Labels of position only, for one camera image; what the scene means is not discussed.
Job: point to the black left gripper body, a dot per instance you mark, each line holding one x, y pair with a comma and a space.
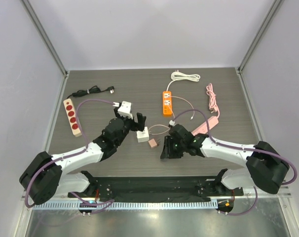
129, 124

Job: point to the beige red power strip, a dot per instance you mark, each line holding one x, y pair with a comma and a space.
71, 113

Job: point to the white cube socket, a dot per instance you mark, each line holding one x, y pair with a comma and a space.
143, 136

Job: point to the right aluminium frame post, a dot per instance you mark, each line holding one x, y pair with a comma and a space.
276, 4

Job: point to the aluminium front rail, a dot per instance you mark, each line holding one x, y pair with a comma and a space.
158, 198

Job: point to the left aluminium frame post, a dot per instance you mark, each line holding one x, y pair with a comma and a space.
42, 32

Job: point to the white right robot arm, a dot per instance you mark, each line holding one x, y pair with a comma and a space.
261, 166

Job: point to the pink plug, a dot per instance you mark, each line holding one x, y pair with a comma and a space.
153, 143

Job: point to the pink power strip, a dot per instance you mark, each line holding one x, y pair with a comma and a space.
203, 129

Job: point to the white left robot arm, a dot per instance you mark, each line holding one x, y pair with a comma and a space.
48, 175

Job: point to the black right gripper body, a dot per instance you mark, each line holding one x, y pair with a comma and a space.
169, 147

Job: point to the aluminium frame post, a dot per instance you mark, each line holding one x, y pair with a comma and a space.
276, 4
42, 32

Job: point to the white slotted cable duct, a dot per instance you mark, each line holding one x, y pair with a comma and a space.
77, 204

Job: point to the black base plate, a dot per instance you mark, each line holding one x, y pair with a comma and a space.
201, 186

